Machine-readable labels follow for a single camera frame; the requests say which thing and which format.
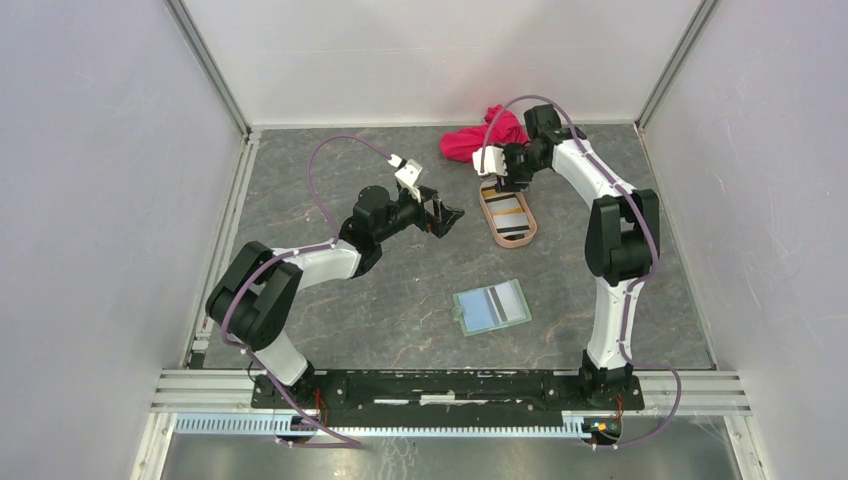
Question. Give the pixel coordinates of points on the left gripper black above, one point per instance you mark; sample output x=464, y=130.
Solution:
x=425, y=221

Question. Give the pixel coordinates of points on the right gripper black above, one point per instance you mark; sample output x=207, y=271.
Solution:
x=508, y=185

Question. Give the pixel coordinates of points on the green card holder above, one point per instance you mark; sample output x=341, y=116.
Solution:
x=472, y=312

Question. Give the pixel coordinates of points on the white striped credit card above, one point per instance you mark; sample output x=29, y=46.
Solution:
x=507, y=304

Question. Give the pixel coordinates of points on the yellow credit card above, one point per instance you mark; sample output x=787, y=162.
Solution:
x=491, y=194

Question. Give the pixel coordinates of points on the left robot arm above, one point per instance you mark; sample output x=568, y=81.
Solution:
x=252, y=300

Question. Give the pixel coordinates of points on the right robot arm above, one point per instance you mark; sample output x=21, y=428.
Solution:
x=622, y=243

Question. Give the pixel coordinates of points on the pink oval tray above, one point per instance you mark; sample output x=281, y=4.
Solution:
x=518, y=204

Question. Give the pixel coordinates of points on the red cloth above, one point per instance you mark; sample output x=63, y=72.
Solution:
x=460, y=145

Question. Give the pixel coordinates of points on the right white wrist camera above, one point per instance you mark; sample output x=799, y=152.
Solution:
x=489, y=161

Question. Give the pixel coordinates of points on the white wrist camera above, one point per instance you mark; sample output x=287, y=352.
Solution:
x=407, y=173
x=489, y=161

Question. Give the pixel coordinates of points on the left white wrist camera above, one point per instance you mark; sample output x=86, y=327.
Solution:
x=407, y=173

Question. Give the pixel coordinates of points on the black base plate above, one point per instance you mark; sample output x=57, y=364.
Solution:
x=457, y=398

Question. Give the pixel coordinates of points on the white slotted cable duct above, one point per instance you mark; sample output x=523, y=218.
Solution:
x=292, y=425

